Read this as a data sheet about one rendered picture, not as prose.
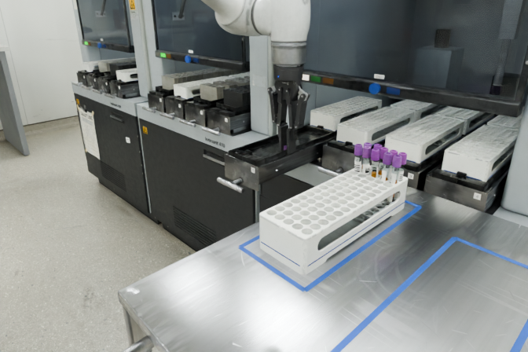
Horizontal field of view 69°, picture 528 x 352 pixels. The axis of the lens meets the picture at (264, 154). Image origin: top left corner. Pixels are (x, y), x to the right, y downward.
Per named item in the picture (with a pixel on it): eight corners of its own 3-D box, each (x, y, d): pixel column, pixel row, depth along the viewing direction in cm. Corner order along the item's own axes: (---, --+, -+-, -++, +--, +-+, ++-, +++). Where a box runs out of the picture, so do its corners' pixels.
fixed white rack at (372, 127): (385, 123, 132) (386, 105, 130) (412, 129, 126) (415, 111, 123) (335, 144, 113) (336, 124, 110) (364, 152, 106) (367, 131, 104)
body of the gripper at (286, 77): (310, 64, 98) (309, 100, 101) (285, 60, 103) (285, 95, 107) (291, 67, 93) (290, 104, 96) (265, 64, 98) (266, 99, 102)
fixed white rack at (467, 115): (463, 114, 143) (467, 97, 141) (493, 119, 136) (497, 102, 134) (430, 131, 123) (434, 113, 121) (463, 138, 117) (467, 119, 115)
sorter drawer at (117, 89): (210, 78, 252) (210, 64, 249) (224, 81, 243) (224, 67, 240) (103, 96, 204) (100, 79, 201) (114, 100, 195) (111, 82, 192)
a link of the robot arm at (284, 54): (287, 38, 102) (287, 61, 104) (262, 41, 96) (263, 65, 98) (314, 41, 96) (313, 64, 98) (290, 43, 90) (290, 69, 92)
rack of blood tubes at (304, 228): (361, 190, 81) (364, 163, 79) (405, 207, 74) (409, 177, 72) (258, 247, 62) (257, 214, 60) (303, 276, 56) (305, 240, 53)
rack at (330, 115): (357, 111, 147) (358, 96, 145) (381, 116, 140) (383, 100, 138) (309, 128, 127) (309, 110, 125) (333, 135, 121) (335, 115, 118)
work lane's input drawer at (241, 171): (357, 126, 153) (358, 104, 150) (388, 133, 144) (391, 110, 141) (212, 181, 105) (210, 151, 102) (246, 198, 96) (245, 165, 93)
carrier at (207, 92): (221, 101, 156) (221, 87, 153) (218, 102, 154) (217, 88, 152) (203, 97, 163) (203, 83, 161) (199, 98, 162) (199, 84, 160)
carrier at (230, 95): (247, 108, 145) (247, 93, 143) (243, 109, 144) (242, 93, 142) (227, 103, 153) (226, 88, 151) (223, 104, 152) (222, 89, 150)
